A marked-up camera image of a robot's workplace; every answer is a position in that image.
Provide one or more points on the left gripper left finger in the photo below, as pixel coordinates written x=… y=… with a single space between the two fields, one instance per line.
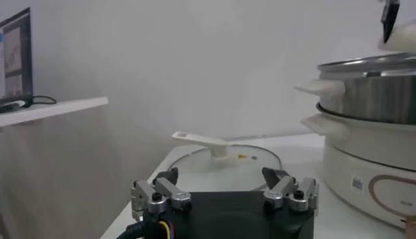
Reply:
x=169 y=191

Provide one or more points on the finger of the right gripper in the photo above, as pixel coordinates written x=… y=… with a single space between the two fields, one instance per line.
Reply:
x=390 y=16

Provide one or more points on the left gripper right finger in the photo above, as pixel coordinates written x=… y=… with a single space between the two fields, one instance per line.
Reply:
x=282 y=190

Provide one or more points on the white steamed baozi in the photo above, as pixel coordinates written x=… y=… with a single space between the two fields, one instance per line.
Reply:
x=404 y=37

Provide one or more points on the stainless steel steamer basket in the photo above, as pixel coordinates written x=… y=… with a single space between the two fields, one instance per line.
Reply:
x=373 y=94

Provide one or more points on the white electric cooking pot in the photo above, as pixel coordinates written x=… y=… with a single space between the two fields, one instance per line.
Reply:
x=344 y=152

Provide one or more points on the white side table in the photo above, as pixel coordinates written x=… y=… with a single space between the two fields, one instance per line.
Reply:
x=48 y=110

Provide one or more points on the computer monitor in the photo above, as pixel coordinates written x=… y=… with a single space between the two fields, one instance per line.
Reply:
x=16 y=55

